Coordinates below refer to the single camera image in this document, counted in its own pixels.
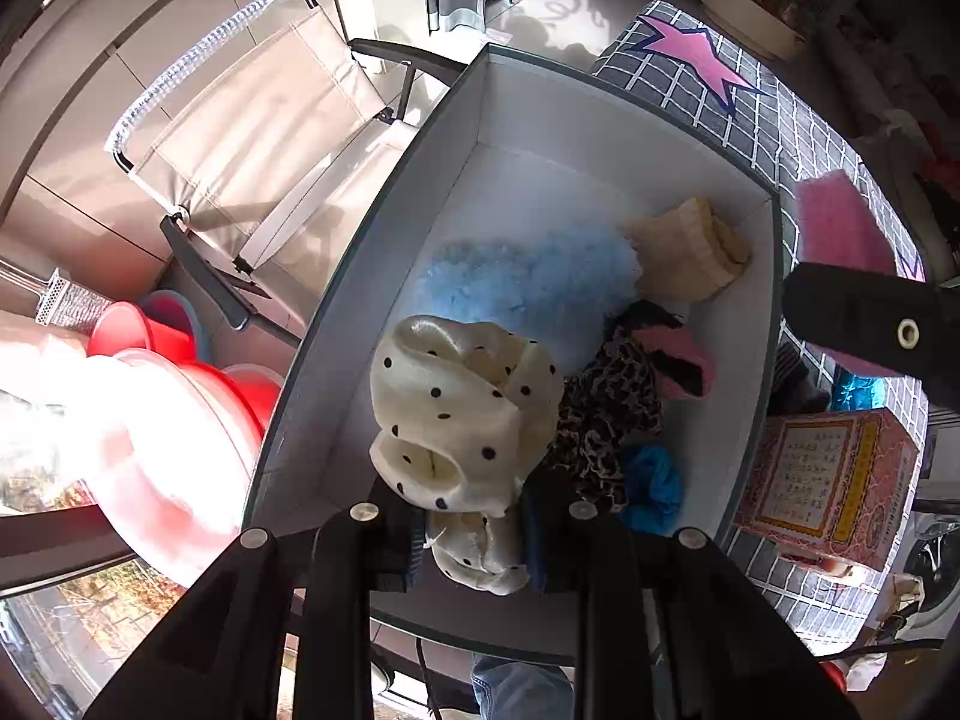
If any pink and black sock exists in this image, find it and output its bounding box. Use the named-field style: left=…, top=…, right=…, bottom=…
left=615, top=300, right=717, bottom=400

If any blue plastic basin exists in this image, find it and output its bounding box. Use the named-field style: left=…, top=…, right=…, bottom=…
left=139, top=289, right=212, bottom=361

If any large red plastic basin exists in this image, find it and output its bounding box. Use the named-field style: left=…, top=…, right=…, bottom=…
left=75, top=349, right=286, bottom=590

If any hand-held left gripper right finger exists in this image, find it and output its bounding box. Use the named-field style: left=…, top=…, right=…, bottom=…
left=520, top=484, right=863, bottom=720

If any beige knitted sock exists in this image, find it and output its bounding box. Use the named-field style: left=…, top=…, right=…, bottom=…
left=621, top=197, right=752, bottom=305

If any black cable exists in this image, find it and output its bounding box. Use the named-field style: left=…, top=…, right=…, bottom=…
left=415, top=637, right=466, bottom=720

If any light blue fluffy cloth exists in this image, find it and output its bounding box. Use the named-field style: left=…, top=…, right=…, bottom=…
left=412, top=225, right=642, bottom=383

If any cream polka dot cloth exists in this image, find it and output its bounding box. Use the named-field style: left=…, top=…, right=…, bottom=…
left=367, top=315, right=563, bottom=597

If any grey cardboard box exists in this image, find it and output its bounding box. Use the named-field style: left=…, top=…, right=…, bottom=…
left=244, top=43, right=785, bottom=597

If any person's jeans leg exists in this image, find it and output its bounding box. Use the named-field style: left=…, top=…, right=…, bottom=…
left=471, top=654, right=575, bottom=720

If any teal fuzzy cloth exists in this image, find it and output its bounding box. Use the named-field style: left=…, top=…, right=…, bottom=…
left=829, top=371, right=890, bottom=413

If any blue mesh cap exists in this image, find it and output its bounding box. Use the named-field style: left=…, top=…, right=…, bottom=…
left=619, top=444, right=685, bottom=537

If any beige folding chair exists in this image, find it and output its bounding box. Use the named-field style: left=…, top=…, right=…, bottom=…
left=105, top=0, right=462, bottom=350

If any grey checked cloth with stars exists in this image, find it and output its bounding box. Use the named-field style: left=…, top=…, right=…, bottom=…
left=592, top=0, right=931, bottom=650

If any small red plastic basin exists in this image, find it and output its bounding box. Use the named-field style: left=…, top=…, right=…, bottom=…
left=86, top=302, right=200, bottom=361

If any leopard print cloth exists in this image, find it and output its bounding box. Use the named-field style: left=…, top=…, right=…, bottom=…
left=544, top=330, right=665, bottom=515

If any pink fuzzy cloth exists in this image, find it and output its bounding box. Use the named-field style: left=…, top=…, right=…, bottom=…
left=793, top=169, right=901, bottom=380

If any white perforated basket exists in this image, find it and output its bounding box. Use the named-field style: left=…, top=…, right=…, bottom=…
left=34, top=270, right=113, bottom=331

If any white oval tray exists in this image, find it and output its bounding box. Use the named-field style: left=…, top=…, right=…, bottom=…
left=690, top=0, right=815, bottom=61

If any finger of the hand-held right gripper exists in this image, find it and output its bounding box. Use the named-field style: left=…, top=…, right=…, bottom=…
left=781, top=261, right=960, bottom=421

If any pink printed carton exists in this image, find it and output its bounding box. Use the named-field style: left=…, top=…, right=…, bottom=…
left=731, top=409, right=922, bottom=575

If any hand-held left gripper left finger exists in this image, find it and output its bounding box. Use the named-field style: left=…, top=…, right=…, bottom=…
left=86, top=499, right=430, bottom=720

